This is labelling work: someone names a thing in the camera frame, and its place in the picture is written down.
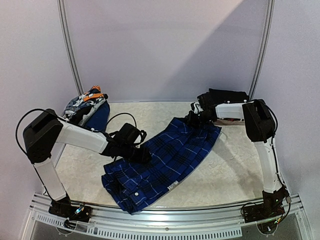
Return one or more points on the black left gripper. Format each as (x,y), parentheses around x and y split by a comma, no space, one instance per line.
(143,158)

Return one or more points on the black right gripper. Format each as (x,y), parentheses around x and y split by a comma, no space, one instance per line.
(191,119)

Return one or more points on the black t-shirt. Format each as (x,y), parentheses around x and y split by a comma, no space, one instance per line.
(219,96)

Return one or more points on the blue plaid garment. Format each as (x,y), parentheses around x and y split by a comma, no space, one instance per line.
(175,153)

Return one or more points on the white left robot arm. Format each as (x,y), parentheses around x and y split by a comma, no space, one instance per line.
(48,129)

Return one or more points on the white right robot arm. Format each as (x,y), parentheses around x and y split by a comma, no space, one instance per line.
(260,125)

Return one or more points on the camouflage orange garment pile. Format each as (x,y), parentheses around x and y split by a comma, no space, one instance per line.
(81,108)

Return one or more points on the solid navy blue garment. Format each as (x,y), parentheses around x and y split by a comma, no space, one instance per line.
(98,121)

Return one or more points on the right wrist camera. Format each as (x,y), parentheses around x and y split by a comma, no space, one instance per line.
(196,108)

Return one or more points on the aluminium front rail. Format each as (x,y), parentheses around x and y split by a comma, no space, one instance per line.
(220,222)

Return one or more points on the right aluminium frame post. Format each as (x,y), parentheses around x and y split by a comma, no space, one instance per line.
(263,47)

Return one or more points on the aluminium frame post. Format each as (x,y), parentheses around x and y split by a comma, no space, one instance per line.
(68,45)
(263,47)

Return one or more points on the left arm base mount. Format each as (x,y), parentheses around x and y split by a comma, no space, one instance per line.
(71,212)

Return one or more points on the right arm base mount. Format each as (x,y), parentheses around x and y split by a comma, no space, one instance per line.
(252,212)

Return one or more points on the left aluminium frame post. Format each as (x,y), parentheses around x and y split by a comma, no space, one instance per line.
(68,45)

